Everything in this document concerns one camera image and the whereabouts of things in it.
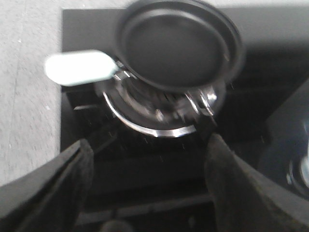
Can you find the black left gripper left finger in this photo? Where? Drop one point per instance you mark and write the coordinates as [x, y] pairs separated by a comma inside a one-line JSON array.
[[50, 198]]

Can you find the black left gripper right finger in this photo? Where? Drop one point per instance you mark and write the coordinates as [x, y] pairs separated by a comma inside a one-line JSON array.
[[245, 200]]

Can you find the black frying pan mint handle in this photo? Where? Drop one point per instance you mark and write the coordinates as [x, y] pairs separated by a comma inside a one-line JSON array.
[[171, 45]]

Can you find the left silver stove knob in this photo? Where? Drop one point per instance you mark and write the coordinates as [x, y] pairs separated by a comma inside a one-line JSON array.
[[297, 175]]

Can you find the black glass gas stove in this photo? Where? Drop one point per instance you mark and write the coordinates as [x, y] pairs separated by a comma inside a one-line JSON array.
[[264, 120]]

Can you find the left black gas burner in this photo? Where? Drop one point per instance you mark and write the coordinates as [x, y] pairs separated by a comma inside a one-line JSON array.
[[154, 112]]

